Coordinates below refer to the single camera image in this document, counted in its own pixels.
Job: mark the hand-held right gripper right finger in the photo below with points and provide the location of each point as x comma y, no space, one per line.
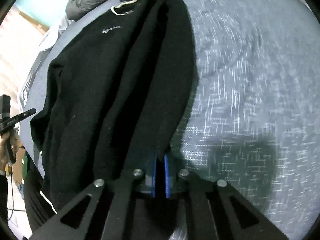
167,177

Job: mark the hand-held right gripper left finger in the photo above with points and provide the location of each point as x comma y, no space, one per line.
153,177

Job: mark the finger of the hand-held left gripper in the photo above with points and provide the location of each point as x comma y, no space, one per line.
25,114

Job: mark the black sweater with white trim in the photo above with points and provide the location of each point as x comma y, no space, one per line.
112,80

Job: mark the person's left hand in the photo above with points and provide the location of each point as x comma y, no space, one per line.
3,152

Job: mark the green object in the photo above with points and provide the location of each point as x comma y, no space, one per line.
25,162

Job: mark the cardboard box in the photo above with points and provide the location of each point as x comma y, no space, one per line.
18,172

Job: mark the brown board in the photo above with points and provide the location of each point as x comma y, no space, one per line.
32,20

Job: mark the dark grey rolled duvet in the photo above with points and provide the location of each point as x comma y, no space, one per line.
85,2

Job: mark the blue patterned bedsheet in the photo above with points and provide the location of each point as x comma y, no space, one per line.
250,80

